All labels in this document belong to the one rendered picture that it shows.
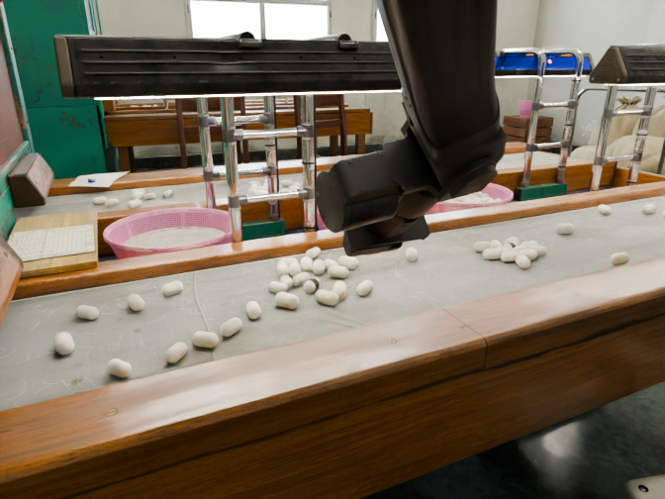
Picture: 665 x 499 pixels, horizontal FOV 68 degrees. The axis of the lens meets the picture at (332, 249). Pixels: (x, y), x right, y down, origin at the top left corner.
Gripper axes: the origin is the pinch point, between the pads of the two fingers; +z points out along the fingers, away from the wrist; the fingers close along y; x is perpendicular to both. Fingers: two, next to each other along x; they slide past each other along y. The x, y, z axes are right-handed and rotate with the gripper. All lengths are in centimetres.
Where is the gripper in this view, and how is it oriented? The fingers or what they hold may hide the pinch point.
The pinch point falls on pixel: (355, 245)
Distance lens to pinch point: 63.4
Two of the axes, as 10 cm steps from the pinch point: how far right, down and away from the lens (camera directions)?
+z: -3.0, 3.5, 8.9
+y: -9.2, 1.5, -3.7
